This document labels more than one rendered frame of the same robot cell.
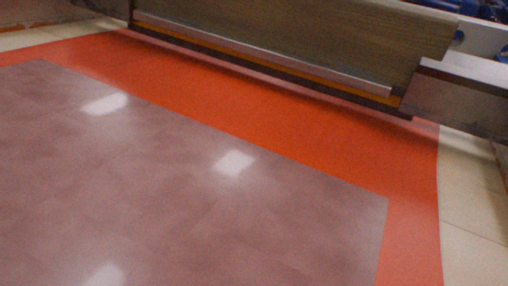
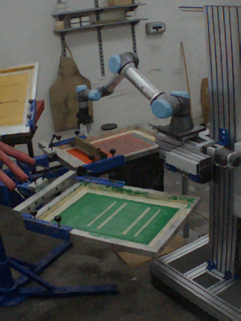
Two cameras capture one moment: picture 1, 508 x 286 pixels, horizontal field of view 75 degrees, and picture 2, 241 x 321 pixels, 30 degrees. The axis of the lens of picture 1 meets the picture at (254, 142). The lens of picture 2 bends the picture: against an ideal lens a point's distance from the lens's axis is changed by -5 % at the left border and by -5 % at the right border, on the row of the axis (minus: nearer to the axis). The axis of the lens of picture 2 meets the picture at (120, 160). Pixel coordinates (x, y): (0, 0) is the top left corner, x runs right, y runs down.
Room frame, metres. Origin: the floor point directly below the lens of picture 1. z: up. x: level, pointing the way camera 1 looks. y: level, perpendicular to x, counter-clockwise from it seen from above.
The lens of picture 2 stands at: (2.56, 2.27, 2.14)
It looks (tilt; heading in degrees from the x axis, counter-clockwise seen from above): 22 degrees down; 221
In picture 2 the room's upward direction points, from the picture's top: 5 degrees counter-clockwise
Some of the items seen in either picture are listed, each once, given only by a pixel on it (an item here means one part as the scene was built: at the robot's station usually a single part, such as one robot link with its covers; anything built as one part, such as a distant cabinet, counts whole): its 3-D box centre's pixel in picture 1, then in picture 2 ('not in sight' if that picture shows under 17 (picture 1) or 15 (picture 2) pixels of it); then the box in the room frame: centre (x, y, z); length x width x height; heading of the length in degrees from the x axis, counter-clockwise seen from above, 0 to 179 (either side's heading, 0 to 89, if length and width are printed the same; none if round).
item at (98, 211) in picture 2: not in sight; (88, 195); (0.99, 0.63, 1.05); 1.08 x 0.61 x 0.23; 100
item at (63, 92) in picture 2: not in sight; (69, 84); (-1.02, -1.56, 1.06); 0.53 x 0.07 x 1.05; 160
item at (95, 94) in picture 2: not in sight; (93, 94); (0.36, 0.14, 1.42); 0.11 x 0.11 x 0.08; 85
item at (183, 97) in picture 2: not in sight; (179, 102); (0.31, 0.79, 1.42); 0.13 x 0.12 x 0.14; 175
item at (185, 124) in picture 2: not in sight; (181, 120); (0.30, 0.79, 1.31); 0.15 x 0.15 x 0.10
